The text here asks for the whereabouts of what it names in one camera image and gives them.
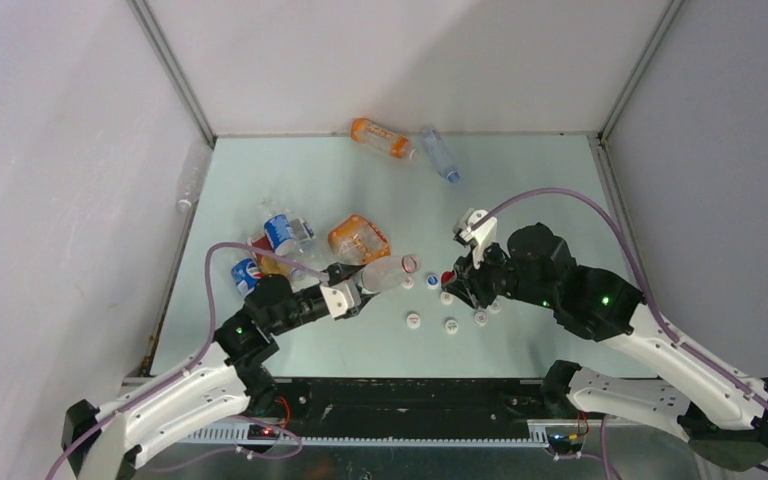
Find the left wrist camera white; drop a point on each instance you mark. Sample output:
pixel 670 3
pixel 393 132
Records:
pixel 342 300

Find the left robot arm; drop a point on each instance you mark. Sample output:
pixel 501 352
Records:
pixel 224 378

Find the white cap front right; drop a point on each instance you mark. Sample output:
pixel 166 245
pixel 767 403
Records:
pixel 480 318

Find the white cap front left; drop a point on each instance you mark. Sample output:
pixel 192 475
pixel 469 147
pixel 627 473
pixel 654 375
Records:
pixel 413 320

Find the Nongfu Spring red label bottle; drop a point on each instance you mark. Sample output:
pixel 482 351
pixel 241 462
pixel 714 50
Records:
pixel 387 272

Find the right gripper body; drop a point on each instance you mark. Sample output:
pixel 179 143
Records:
pixel 494 277

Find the white cap centre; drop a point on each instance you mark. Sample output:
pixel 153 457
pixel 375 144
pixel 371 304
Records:
pixel 446 298

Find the white cap blue logo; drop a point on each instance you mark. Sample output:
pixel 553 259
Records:
pixel 432 281

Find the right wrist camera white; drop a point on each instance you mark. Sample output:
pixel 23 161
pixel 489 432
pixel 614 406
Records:
pixel 476 229

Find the clear bluish water bottle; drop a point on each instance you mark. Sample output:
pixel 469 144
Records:
pixel 439 155

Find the clear bottle by wall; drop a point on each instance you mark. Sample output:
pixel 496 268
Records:
pixel 192 177

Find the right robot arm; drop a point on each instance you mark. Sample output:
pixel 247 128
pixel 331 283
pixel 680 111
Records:
pixel 696 397

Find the white cap front middle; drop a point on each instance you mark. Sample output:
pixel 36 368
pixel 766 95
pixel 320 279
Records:
pixel 451 326

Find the Pepsi bottle lower left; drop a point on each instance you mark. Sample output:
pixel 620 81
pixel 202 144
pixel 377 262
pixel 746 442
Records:
pixel 246 274

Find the slim orange label bottle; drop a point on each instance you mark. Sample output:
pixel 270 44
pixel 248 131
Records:
pixel 366 132

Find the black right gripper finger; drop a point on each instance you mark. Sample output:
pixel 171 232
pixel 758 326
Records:
pixel 462 271
pixel 463 292

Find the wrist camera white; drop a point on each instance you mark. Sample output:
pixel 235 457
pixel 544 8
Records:
pixel 342 300
pixel 476 229

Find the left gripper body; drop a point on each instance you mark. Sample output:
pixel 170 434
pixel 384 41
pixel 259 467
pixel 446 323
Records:
pixel 333 269

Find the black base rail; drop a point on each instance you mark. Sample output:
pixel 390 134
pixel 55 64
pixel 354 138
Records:
pixel 424 409

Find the Pepsi bottle blue label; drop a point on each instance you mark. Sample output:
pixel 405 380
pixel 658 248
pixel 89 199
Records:
pixel 278 229

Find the large orange label bottle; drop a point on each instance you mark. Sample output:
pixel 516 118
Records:
pixel 357 241

